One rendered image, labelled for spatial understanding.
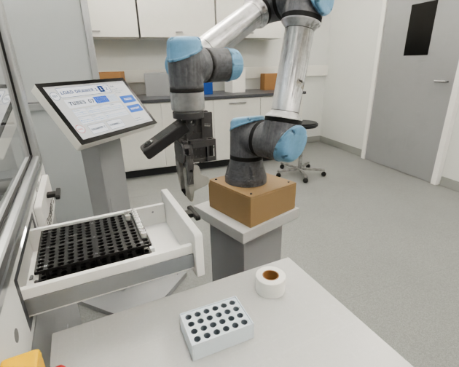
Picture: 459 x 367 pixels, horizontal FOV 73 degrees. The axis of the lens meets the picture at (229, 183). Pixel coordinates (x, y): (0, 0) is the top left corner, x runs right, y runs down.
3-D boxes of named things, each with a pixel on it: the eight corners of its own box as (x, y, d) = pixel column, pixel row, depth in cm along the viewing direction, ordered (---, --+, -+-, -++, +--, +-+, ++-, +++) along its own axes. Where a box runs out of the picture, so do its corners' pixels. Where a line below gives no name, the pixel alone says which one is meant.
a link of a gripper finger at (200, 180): (213, 199, 75) (210, 162, 73) (190, 204, 73) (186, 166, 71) (208, 197, 78) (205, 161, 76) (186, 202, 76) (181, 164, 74)
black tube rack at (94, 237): (139, 232, 84) (136, 211, 82) (154, 268, 70) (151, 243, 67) (47, 253, 76) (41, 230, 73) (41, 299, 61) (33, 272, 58)
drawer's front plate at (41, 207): (55, 203, 108) (47, 173, 104) (50, 244, 83) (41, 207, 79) (49, 204, 107) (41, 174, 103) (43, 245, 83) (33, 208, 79)
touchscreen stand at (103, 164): (186, 275, 198) (173, 113, 161) (141, 328, 159) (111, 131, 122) (124, 258, 216) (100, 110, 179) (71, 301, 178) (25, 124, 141)
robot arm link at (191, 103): (175, 94, 64) (165, 91, 71) (177, 116, 66) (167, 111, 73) (209, 92, 67) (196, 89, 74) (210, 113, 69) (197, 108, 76)
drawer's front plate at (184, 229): (170, 221, 94) (166, 188, 90) (205, 276, 69) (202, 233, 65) (164, 223, 93) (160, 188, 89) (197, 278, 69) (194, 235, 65)
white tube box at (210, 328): (235, 309, 68) (235, 295, 66) (253, 338, 61) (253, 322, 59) (181, 328, 63) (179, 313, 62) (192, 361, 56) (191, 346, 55)
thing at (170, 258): (165, 221, 91) (162, 202, 89) (194, 269, 70) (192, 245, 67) (3, 257, 75) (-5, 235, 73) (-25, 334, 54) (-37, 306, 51)
